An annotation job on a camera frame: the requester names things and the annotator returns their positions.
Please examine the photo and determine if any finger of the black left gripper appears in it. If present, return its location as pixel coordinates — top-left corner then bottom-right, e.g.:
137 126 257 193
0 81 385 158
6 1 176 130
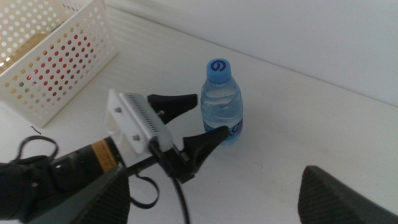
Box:
147 93 199 126
182 125 230 175

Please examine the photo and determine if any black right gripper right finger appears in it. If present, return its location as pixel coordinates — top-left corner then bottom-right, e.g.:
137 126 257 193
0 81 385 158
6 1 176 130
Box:
297 165 398 224

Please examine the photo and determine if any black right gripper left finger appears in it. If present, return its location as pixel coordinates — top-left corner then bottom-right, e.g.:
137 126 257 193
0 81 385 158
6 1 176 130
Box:
27 164 131 224

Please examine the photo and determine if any clear water bottle blue label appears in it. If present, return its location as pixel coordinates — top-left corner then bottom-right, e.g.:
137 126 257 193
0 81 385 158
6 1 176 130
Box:
200 57 244 147

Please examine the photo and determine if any white perforated plastic basket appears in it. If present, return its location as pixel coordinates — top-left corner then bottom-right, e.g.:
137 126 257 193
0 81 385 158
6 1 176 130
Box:
0 0 119 129

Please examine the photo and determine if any black braided camera cable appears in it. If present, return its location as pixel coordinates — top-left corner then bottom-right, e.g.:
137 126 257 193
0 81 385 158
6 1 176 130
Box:
148 141 192 224

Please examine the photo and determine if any thin black cable loop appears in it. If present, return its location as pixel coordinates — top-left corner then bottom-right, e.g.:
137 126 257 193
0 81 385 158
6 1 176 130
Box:
128 173 160 210
14 134 59 163

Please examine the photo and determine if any silver wrist camera white mount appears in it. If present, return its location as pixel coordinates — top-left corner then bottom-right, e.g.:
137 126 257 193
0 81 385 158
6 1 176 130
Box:
105 88 174 167

